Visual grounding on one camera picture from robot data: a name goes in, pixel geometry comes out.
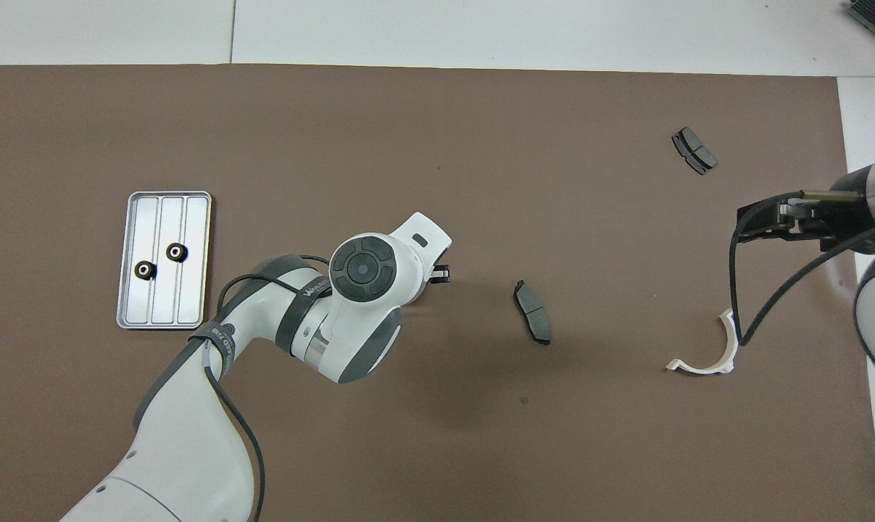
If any brown table mat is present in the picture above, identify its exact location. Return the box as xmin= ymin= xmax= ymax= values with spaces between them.
xmin=0 ymin=64 xmax=875 ymax=522

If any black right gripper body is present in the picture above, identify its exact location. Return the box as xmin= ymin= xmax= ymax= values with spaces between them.
xmin=814 ymin=165 xmax=875 ymax=254

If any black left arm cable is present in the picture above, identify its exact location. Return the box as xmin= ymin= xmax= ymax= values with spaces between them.
xmin=204 ymin=254 xmax=331 ymax=522

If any long dark grey brake pad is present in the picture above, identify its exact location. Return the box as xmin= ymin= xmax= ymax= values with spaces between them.
xmin=513 ymin=280 xmax=552 ymax=347

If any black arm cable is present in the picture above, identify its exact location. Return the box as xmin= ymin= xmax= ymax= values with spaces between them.
xmin=204 ymin=254 xmax=331 ymax=522
xmin=729 ymin=190 xmax=875 ymax=347

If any silver ribbed metal tray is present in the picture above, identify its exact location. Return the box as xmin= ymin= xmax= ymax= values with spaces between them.
xmin=116 ymin=191 xmax=212 ymax=331

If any white curved plastic bracket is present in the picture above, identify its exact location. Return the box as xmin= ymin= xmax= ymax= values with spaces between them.
xmin=665 ymin=308 xmax=739 ymax=376

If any short dark grey brake pad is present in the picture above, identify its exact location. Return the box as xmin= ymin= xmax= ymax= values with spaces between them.
xmin=671 ymin=127 xmax=718 ymax=176

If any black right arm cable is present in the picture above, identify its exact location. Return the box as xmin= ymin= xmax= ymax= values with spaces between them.
xmin=729 ymin=190 xmax=875 ymax=347

